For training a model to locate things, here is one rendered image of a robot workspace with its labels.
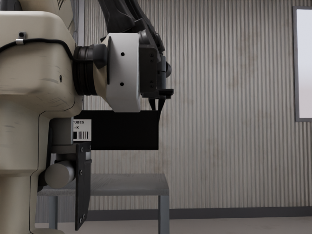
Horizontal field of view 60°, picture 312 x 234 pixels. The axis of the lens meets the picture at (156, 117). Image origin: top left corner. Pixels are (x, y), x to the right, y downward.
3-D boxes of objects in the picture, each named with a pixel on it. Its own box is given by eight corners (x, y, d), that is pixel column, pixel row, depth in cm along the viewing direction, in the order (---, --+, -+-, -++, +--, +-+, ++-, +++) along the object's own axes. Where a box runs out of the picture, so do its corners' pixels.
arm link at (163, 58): (145, 52, 83) (163, 50, 81) (151, 57, 89) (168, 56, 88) (145, 74, 82) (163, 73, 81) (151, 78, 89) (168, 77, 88)
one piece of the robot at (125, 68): (138, 100, 42) (138, 32, 44) (105, 99, 41) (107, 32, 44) (140, 113, 51) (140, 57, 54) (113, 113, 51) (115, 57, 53)
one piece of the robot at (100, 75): (85, 94, 39) (105, 94, 39) (88, 23, 41) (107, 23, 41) (101, 112, 51) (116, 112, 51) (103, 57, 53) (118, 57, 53)
